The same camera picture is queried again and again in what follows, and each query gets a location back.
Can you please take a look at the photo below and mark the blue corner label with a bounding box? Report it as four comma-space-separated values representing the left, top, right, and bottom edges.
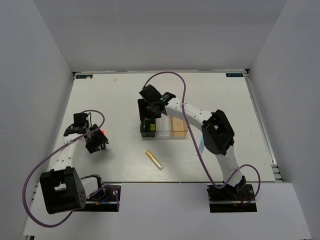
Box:
225, 73, 244, 78
75, 74, 93, 79

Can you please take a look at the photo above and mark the blue translucent glue stick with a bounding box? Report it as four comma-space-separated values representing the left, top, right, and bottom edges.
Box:
198, 137, 205, 156

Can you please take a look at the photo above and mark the dark grey plastic container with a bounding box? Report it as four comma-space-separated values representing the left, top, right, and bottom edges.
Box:
139, 118, 157, 138

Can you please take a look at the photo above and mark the clear plastic container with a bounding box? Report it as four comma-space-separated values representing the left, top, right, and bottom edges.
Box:
155, 115, 172, 138

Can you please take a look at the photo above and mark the orange translucent plastic container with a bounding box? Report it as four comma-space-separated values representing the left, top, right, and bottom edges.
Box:
171, 116, 188, 138

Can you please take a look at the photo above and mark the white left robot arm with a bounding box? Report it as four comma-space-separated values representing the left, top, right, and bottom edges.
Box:
39, 112, 109, 215

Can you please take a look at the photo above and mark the right blue corner label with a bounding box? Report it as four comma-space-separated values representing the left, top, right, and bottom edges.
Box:
225, 73, 244, 78

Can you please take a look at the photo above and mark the left blue corner label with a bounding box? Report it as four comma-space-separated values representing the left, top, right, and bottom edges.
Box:
75, 74, 93, 79

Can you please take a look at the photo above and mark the green cap black highlighter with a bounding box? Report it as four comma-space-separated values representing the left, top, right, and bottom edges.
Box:
142, 118, 150, 132

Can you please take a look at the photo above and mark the yellow cap black highlighter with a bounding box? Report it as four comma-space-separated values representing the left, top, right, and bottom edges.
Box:
149, 124, 156, 132

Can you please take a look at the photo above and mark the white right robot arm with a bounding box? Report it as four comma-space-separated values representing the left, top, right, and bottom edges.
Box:
138, 84, 246, 200

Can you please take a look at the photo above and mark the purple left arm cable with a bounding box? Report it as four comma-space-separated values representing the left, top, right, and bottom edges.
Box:
22, 109, 120, 228

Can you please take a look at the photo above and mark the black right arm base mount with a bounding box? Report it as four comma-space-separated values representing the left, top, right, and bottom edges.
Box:
207, 184, 258, 213

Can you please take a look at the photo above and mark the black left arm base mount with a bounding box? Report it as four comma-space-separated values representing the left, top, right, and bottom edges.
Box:
83, 184, 122, 213

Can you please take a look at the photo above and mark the yellow translucent glue stick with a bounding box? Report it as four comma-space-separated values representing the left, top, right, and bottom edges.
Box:
145, 150, 164, 171

